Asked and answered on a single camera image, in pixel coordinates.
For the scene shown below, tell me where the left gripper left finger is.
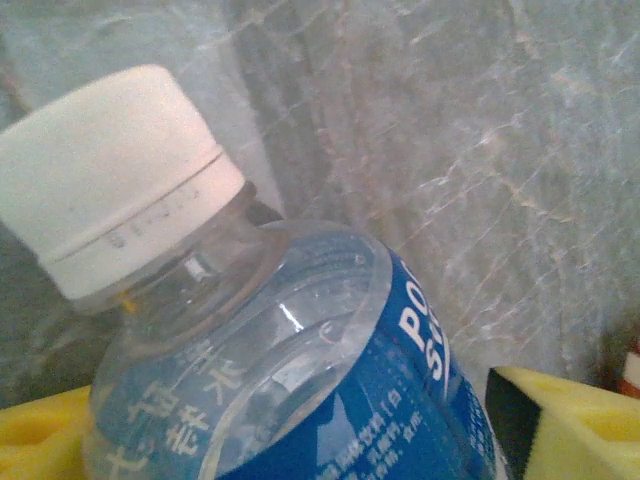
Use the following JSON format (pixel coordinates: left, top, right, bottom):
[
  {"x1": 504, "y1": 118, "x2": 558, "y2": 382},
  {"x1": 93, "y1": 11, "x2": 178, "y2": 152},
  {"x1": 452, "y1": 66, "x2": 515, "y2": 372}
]
[{"x1": 0, "y1": 383, "x2": 96, "y2": 480}]

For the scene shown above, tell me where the blue label bottle white cap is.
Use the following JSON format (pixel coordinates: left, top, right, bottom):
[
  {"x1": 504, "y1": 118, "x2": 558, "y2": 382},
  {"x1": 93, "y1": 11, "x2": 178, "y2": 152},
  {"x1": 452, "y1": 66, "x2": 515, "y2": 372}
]
[{"x1": 0, "y1": 63, "x2": 506, "y2": 480}]

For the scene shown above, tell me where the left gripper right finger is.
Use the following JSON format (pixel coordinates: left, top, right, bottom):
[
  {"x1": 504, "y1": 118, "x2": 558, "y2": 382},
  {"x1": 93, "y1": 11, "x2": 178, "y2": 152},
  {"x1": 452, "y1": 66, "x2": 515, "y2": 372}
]
[{"x1": 485, "y1": 365, "x2": 640, "y2": 480}]

